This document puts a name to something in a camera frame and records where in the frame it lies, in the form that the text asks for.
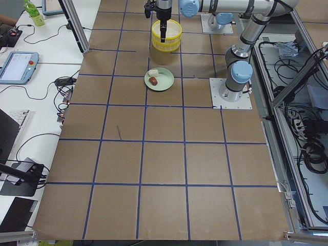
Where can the brown bun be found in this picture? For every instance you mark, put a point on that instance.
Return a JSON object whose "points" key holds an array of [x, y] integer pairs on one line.
{"points": [[153, 81]]}

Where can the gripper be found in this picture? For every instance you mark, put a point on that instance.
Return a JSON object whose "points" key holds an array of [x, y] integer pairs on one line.
{"points": [[164, 12]]}

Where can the aluminium frame post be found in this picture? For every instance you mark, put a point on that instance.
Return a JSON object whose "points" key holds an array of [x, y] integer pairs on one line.
{"points": [[75, 24]]}

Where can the white keyboard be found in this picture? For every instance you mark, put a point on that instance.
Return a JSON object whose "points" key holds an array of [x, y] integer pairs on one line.
{"points": [[21, 117]]}

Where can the white bun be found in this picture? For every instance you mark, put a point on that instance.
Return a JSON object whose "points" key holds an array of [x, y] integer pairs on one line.
{"points": [[153, 72]]}

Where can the black power adapter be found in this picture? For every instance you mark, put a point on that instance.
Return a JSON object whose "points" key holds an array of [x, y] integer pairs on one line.
{"points": [[65, 81]]}

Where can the green drink bottle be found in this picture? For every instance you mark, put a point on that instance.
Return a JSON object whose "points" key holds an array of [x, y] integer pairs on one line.
{"points": [[33, 12]]}

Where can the green plate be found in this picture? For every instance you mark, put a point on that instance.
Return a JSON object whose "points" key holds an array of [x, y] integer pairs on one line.
{"points": [[165, 80]]}

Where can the yellow steamer layer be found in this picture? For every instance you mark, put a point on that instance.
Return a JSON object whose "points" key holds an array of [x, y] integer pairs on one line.
{"points": [[165, 47], [173, 31]]}

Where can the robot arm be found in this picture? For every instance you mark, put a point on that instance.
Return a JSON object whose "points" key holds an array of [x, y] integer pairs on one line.
{"points": [[239, 69], [190, 8]]}

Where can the blue teach pendant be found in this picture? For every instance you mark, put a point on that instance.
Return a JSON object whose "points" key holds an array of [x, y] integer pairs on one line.
{"points": [[51, 7], [19, 67]]}

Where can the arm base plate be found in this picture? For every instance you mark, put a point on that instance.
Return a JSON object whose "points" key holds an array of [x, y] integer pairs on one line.
{"points": [[222, 98], [219, 23]]}

